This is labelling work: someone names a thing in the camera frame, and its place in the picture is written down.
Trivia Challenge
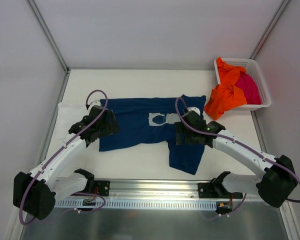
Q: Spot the blue printed t shirt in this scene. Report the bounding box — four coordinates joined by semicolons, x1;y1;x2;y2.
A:
99;97;205;175

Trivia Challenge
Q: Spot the orange t shirt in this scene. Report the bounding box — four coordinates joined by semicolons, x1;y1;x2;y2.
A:
204;57;247;121

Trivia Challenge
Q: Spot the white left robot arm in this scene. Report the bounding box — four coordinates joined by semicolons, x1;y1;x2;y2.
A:
12;105;119;220

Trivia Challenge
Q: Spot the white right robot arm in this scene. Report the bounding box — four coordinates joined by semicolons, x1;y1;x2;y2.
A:
174;110;298;208

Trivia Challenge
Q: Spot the folded white t shirt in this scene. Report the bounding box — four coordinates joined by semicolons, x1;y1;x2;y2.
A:
54;102;90;140

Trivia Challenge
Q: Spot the pink t shirt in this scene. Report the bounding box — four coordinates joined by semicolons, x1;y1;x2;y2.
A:
235;73;262;105

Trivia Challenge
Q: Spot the white plastic basket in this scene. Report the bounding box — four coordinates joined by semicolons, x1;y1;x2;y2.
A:
221;57;272;111

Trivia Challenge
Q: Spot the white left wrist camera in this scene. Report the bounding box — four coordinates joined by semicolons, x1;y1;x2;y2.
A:
89;100;102;108

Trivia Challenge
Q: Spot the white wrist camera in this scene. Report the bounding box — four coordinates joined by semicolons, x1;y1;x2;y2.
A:
89;100;102;108
187;107;201;116

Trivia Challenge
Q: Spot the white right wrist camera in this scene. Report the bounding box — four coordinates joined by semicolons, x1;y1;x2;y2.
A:
187;107;201;116

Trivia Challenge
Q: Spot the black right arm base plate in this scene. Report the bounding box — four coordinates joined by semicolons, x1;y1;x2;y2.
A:
197;182;244;199

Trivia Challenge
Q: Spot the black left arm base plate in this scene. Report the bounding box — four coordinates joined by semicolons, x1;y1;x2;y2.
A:
71;179;111;197

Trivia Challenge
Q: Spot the aluminium mounting rail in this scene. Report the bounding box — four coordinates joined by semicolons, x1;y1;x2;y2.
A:
19;177;290;202

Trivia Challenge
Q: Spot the white slotted cable duct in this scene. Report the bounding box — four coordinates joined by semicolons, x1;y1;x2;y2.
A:
54;197;217;211

